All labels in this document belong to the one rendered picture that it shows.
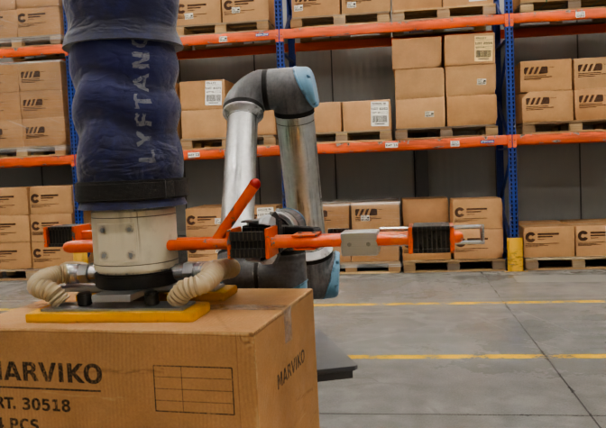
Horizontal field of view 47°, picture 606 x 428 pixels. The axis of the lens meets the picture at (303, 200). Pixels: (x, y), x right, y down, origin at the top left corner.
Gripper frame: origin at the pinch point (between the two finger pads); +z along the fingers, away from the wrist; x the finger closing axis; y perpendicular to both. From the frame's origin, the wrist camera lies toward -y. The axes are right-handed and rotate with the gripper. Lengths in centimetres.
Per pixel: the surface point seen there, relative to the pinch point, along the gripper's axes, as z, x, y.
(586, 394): -270, -120, -119
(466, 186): -846, -23, -94
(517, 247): -704, -92, -140
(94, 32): 11, 41, 29
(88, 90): 9.6, 30.7, 31.0
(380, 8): -711, 197, 10
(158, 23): 4.6, 43.3, 18.4
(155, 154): 6.1, 18.1, 19.7
